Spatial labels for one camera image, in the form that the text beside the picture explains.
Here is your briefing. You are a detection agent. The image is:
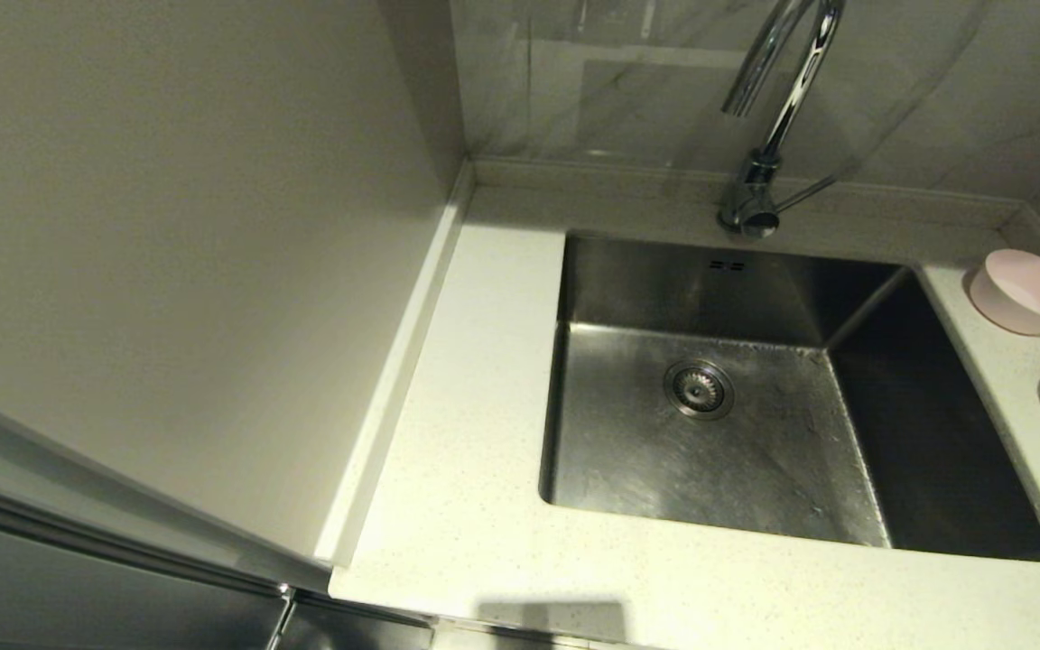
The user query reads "round metal drain strainer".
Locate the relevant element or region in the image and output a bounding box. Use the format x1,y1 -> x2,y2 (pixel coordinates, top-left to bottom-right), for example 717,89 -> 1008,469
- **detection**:
663,359 -> 736,420

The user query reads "beige cabinet side panel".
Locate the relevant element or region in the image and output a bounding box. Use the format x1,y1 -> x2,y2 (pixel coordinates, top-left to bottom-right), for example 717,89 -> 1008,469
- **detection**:
0,0 -> 471,592

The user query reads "stainless steel sink basin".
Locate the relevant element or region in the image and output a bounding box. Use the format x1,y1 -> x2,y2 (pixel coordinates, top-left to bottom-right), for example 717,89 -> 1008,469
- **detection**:
538,230 -> 1040,562

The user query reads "pink plastic bowl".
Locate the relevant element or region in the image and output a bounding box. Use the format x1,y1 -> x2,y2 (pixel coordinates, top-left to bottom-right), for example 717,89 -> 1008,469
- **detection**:
970,249 -> 1040,337

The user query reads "grey metal appliance door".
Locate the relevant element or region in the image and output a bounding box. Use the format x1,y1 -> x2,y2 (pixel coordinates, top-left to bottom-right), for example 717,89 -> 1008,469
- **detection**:
0,469 -> 435,650

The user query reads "chrome gooseneck kitchen faucet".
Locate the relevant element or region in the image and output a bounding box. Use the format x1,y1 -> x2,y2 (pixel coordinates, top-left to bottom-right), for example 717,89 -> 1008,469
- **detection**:
719,0 -> 848,239

